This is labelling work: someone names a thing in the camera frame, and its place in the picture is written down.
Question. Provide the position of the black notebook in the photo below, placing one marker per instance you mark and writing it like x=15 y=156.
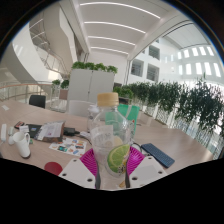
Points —
x=32 y=130

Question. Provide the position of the row of green hedge plants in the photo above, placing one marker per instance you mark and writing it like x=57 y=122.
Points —
x=186 y=100

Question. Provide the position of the clear lime-label drink bottle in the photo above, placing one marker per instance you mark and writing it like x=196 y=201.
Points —
x=110 y=133

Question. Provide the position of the white power strip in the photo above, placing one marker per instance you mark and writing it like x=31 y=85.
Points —
x=3 y=132

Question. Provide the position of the colourful sticker sheet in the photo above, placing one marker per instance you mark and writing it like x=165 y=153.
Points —
x=68 y=146

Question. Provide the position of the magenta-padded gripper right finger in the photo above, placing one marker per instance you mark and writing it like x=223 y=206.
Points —
x=146 y=171

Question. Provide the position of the small black box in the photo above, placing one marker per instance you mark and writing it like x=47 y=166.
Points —
x=70 y=131

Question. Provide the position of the white mug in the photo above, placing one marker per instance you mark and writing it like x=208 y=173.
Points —
x=22 y=145

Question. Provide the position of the white computer mouse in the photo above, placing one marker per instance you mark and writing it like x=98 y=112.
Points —
x=11 y=139

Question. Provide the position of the green gift bag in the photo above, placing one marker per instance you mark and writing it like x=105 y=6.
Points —
x=134 y=115

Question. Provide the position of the brown-edged printed booklet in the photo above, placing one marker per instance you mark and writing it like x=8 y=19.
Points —
x=51 y=130

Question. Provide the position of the clear white-lidded shaker bottle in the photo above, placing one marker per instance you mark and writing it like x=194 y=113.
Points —
x=91 y=116

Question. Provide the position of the flat round red coaster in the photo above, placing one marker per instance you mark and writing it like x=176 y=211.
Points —
x=52 y=168

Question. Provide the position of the white chair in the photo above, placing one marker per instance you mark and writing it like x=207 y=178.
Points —
x=79 y=108

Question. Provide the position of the black chair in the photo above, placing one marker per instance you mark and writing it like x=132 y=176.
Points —
x=37 y=101

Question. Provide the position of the dark blue keyboard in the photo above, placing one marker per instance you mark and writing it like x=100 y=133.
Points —
x=158 y=155

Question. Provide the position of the ceiling light strips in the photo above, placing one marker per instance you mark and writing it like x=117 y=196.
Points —
x=113 y=28

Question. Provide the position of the brown planter with green plants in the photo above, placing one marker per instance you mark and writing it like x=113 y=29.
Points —
x=125 y=92
x=63 y=91

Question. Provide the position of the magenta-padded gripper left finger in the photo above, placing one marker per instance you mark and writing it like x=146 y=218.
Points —
x=76 y=171

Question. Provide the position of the small red and black case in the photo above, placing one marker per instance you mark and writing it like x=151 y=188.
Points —
x=19 y=125

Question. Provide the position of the white cabinet with plants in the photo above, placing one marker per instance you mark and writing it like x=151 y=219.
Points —
x=90 y=85

